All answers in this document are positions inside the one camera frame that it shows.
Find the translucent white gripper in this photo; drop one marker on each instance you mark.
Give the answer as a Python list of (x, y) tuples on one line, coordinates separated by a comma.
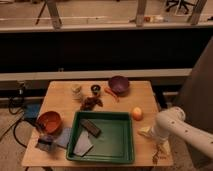
[(161, 145)]

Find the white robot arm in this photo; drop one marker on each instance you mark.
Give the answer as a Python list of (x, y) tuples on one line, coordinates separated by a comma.
[(172, 121)]

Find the grey robot base column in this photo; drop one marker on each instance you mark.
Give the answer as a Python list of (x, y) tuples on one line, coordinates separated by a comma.
[(196, 100)]

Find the small metal cup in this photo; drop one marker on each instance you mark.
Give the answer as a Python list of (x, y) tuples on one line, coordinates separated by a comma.
[(96, 89)]

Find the cream ceramic cup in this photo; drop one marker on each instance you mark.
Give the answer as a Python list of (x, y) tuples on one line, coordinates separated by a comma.
[(77, 91)]

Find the orange apple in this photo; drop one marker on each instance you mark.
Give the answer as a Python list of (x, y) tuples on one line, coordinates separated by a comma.
[(137, 114)]

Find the green plastic tray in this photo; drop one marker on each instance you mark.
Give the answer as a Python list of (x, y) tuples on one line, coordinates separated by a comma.
[(113, 145)]

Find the purple bowl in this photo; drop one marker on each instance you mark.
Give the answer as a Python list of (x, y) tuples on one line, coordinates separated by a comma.
[(119, 84)]

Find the dark brown block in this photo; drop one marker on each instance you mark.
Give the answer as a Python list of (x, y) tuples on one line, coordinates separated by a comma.
[(90, 127)]

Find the grey sponge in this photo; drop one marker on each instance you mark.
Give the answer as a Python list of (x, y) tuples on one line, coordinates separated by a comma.
[(83, 144)]

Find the brown dried leaf clump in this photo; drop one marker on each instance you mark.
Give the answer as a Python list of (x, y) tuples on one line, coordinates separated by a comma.
[(90, 102)]

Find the blue cloth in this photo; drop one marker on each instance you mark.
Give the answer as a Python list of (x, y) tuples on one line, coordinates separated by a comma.
[(63, 139)]

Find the orange bowl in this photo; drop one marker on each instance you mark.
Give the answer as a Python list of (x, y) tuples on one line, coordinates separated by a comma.
[(50, 122)]

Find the dark scrub brush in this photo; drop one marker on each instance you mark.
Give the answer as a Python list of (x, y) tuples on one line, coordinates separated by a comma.
[(45, 143)]

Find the blue box on floor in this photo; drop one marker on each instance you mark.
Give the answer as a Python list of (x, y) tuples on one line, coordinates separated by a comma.
[(32, 110)]

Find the black office chair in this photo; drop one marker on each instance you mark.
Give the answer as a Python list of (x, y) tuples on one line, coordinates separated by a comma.
[(179, 3)]

